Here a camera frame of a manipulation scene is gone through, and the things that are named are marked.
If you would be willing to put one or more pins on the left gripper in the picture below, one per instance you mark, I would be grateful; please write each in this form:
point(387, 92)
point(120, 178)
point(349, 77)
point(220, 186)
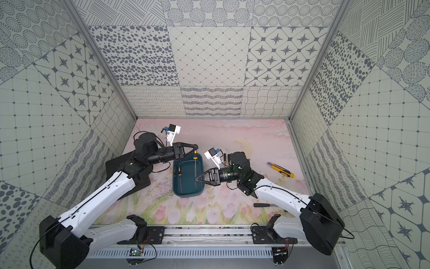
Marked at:
point(176, 150)

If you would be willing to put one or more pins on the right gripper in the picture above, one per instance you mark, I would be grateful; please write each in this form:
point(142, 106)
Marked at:
point(204, 182)

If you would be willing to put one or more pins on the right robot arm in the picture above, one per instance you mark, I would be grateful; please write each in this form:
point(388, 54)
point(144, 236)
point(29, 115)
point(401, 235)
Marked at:
point(316, 220)

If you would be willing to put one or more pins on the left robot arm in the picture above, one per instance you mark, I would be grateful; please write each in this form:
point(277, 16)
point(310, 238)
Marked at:
point(68, 239)

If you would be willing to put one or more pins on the teal plastic storage box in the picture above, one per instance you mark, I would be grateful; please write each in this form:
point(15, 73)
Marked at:
point(190, 187)

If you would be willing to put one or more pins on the yellow utility knife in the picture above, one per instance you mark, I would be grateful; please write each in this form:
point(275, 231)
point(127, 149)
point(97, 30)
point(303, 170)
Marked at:
point(281, 170)

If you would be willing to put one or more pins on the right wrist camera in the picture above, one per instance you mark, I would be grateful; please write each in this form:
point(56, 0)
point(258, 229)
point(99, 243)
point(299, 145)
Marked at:
point(213, 155)

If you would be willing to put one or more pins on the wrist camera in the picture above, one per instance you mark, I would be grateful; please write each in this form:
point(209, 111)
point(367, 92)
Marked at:
point(213, 155)
point(172, 130)

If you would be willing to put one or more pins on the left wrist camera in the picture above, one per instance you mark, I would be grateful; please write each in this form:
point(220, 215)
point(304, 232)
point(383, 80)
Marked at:
point(172, 130)

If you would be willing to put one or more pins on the claw hammer black handle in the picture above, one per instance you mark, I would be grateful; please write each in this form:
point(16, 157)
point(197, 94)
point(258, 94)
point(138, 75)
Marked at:
point(256, 205)

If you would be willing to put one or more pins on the aluminium mounting rail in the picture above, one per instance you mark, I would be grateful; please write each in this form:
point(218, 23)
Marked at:
point(205, 235)

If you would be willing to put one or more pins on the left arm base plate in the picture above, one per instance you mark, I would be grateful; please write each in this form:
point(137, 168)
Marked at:
point(147, 235)

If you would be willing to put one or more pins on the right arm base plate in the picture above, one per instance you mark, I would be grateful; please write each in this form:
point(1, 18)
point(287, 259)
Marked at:
point(263, 235)

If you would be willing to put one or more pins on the white cable duct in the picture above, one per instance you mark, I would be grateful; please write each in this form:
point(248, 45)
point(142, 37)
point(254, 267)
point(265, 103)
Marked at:
point(184, 252)

